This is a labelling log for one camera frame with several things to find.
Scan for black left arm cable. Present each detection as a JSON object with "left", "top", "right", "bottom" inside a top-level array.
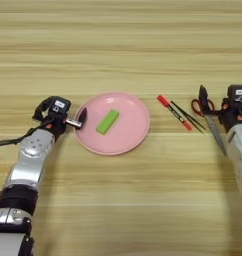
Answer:
[{"left": 0, "top": 116, "right": 56, "bottom": 150}]

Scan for black tweezers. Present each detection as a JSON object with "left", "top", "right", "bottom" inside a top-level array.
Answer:
[{"left": 170, "top": 100, "right": 207, "bottom": 134}]

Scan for red marker pen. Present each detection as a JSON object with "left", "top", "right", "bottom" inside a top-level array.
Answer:
[{"left": 156, "top": 94, "right": 194, "bottom": 132}]

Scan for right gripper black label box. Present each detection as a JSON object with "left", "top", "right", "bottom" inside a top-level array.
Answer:
[{"left": 226, "top": 84, "right": 242, "bottom": 104}]

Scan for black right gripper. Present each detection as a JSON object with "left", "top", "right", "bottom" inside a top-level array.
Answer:
[{"left": 197, "top": 83, "right": 242, "bottom": 134}]

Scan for green eraser block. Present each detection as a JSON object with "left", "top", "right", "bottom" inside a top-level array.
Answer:
[{"left": 95, "top": 108, "right": 121, "bottom": 136}]

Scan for pink round plate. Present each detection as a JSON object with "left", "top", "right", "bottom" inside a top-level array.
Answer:
[{"left": 73, "top": 91, "right": 152, "bottom": 157}]

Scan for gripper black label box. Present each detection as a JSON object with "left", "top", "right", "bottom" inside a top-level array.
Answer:
[
  {"left": 226, "top": 84, "right": 242, "bottom": 104},
  {"left": 47, "top": 95, "right": 73, "bottom": 118}
]

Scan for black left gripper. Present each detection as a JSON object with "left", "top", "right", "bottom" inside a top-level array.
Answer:
[{"left": 31, "top": 97, "right": 89, "bottom": 142}]

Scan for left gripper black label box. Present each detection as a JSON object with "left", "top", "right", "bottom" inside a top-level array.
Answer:
[{"left": 47, "top": 95, "right": 73, "bottom": 118}]

